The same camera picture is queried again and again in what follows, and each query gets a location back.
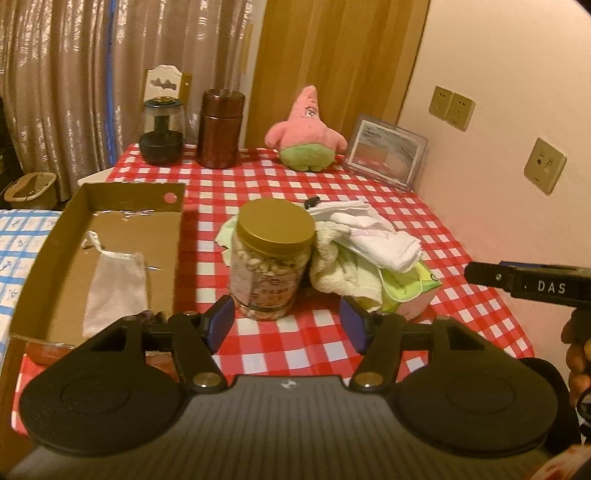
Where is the cream fluffy towel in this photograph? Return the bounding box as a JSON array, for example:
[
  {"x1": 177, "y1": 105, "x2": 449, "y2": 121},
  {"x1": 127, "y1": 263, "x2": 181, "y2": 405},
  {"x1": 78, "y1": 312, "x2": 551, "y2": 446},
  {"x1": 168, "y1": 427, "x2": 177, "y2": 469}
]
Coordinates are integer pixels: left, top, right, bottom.
[{"x1": 310, "y1": 221, "x2": 383, "y2": 311}]

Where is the plastic jar gold lid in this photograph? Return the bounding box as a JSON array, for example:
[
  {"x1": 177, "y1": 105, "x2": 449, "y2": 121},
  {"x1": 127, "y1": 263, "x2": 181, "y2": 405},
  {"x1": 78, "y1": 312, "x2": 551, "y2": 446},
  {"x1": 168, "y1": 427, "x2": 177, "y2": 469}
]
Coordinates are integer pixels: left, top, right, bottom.
[{"x1": 228, "y1": 198, "x2": 315, "y2": 321}]

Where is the blue white patterned cloth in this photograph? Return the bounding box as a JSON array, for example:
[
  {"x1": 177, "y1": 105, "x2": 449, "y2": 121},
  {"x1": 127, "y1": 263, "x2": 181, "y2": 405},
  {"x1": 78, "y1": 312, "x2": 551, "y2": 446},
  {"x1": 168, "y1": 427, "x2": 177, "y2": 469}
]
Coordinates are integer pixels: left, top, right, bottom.
[{"x1": 0, "y1": 209, "x2": 61, "y2": 363}]

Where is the white wooden chair back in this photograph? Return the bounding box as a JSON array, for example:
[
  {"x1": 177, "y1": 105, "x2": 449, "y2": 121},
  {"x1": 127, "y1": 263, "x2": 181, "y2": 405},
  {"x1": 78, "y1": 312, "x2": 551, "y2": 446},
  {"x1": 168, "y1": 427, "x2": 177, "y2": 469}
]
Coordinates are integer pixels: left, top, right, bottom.
[{"x1": 141, "y1": 64, "x2": 192, "y2": 106}]

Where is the single wall socket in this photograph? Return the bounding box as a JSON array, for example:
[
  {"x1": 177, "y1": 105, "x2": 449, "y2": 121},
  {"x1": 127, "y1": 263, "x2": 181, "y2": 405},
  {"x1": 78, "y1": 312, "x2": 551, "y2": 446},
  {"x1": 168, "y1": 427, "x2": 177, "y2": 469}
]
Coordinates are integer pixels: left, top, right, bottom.
[{"x1": 524, "y1": 138, "x2": 567, "y2": 195}]

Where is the beige curtain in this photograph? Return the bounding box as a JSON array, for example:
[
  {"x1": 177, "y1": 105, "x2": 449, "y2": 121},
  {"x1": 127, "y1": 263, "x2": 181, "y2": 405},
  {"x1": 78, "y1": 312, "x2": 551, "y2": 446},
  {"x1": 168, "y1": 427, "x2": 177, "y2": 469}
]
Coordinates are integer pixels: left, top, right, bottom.
[{"x1": 1, "y1": 1, "x2": 260, "y2": 199}]

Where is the small beige bin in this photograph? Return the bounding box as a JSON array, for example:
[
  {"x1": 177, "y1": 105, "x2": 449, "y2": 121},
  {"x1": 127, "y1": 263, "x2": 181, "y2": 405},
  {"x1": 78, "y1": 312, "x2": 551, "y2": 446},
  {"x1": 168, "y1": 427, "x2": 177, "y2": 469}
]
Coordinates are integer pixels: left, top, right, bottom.
[{"x1": 3, "y1": 172, "x2": 58, "y2": 210}]

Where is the wooden door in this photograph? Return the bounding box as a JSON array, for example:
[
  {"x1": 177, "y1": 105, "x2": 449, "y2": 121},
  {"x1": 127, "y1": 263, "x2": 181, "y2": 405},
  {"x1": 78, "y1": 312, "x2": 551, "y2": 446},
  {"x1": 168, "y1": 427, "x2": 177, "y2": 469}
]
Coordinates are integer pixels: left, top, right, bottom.
[{"x1": 243, "y1": 1, "x2": 430, "y2": 147}]

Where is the red white checkered tablecloth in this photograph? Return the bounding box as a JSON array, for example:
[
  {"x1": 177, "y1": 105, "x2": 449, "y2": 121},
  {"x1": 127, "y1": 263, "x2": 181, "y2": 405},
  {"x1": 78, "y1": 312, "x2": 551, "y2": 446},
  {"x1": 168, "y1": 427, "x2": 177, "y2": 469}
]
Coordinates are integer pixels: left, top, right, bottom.
[{"x1": 10, "y1": 143, "x2": 536, "y2": 437}]

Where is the dark glass grinder jar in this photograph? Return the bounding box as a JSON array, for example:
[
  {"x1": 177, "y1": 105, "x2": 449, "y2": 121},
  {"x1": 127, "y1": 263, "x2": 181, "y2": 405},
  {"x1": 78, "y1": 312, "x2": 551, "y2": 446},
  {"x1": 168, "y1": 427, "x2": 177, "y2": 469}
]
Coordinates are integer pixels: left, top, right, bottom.
[{"x1": 139, "y1": 96, "x2": 185, "y2": 166}]

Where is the double wall socket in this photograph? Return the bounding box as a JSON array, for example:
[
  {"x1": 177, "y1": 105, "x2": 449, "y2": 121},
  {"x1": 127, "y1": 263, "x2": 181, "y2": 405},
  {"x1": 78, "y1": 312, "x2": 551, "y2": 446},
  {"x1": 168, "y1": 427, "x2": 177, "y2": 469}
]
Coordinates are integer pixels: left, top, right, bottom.
[{"x1": 429, "y1": 86, "x2": 476, "y2": 132}]

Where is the brown cylindrical canister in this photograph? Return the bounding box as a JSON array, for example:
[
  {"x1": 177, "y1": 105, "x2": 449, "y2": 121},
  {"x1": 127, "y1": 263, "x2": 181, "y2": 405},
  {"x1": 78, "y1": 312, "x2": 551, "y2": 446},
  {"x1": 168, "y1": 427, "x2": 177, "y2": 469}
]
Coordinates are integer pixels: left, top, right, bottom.
[{"x1": 197, "y1": 89, "x2": 245, "y2": 169}]

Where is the right hand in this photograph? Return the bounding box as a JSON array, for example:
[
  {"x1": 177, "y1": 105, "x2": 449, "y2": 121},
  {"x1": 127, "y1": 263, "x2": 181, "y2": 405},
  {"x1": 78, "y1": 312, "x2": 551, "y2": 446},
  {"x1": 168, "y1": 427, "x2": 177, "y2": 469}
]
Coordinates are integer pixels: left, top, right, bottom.
[{"x1": 561, "y1": 309, "x2": 590, "y2": 407}]

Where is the pink starfish plush toy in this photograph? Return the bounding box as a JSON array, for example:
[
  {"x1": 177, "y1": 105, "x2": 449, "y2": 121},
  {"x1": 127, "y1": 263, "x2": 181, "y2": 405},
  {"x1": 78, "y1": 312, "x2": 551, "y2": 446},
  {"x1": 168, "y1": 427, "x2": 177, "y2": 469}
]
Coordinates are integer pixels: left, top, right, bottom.
[{"x1": 264, "y1": 85, "x2": 348, "y2": 172}]

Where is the brown cardboard box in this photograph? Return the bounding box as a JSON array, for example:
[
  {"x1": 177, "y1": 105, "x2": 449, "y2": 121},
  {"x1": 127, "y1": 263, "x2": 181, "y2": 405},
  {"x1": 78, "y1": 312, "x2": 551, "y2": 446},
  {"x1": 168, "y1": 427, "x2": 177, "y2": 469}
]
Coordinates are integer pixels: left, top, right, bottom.
[{"x1": 9, "y1": 183, "x2": 185, "y2": 347}]

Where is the clear acrylic picture frame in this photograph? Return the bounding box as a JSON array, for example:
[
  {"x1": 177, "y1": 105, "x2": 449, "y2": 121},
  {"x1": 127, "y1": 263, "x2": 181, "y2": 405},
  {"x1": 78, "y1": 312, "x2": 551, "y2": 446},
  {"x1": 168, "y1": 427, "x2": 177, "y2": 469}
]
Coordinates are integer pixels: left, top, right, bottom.
[{"x1": 342, "y1": 115, "x2": 428, "y2": 191}]

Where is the green tissue pack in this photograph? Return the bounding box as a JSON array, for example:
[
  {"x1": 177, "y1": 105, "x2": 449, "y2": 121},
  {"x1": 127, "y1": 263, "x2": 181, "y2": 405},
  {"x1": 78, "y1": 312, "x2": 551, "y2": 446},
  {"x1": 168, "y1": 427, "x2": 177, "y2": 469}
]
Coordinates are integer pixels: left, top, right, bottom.
[{"x1": 378, "y1": 261, "x2": 443, "y2": 320}]

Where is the white mesh drawstring pouch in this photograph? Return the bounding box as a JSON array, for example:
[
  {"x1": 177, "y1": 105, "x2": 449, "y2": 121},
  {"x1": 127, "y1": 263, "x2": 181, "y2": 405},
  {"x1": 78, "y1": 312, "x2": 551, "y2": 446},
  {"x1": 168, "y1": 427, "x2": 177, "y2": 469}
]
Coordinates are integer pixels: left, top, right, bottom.
[{"x1": 82, "y1": 230, "x2": 148, "y2": 338}]

